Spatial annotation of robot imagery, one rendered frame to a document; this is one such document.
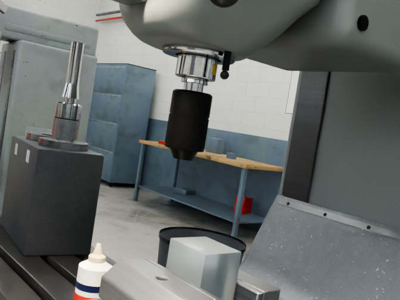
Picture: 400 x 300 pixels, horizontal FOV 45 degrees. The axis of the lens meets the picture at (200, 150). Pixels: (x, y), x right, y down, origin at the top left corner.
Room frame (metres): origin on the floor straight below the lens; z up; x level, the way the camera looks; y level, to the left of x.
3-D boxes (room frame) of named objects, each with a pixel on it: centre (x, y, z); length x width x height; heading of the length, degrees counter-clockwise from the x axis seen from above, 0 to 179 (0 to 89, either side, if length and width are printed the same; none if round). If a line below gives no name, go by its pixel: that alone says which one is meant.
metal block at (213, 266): (0.51, -0.02, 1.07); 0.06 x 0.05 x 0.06; 40
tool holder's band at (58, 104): (0.89, 0.25, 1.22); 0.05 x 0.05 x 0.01
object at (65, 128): (0.89, 0.25, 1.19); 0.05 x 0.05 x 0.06
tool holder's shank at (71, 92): (0.89, 0.25, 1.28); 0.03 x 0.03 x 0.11
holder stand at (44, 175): (0.93, 0.28, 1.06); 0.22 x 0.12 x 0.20; 33
